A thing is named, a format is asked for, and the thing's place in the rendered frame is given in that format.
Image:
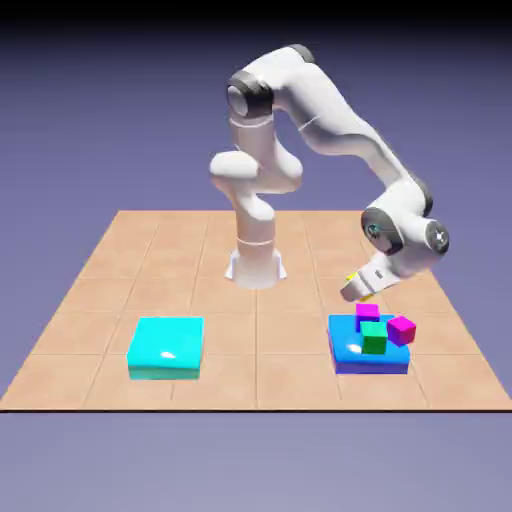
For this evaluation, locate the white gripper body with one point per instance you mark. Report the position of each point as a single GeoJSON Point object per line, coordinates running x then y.
{"type": "Point", "coordinates": [355, 288]}

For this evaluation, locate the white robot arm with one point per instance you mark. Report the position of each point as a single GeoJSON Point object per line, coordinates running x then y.
{"type": "Point", "coordinates": [328, 128]}

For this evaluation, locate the small magenta cube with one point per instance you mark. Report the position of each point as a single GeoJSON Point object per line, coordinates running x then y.
{"type": "Point", "coordinates": [401, 330]}
{"type": "Point", "coordinates": [367, 312]}

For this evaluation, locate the small green cube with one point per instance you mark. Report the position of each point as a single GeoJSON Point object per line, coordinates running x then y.
{"type": "Point", "coordinates": [374, 338]}

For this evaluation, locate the large blue box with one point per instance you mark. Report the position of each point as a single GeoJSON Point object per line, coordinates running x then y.
{"type": "Point", "coordinates": [348, 352]}

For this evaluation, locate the large cyan box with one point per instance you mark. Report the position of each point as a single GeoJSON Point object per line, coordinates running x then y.
{"type": "Point", "coordinates": [166, 342]}

